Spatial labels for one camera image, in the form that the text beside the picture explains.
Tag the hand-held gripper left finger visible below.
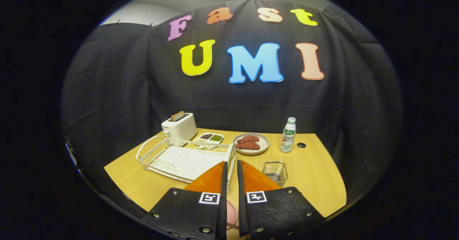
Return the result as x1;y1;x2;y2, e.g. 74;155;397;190
142;161;228;240

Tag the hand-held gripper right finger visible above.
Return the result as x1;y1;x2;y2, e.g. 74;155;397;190
237;160;326;239

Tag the pink plate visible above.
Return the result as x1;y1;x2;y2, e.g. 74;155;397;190
226;200;238;230

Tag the metal wire basket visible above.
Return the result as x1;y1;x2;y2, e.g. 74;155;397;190
262;161;288;187

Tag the white wire dish rack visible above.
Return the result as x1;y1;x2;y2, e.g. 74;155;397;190
136;135;237;193

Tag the beige plate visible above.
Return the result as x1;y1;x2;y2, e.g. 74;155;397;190
232;133;270;156

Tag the white divided dish of beans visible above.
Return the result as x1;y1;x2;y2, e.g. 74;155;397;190
197;132;224;144

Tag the white drink bottle green cap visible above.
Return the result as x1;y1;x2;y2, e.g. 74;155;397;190
280;117;297;153

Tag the white toaster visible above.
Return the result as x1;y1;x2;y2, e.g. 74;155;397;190
161;112;198;141

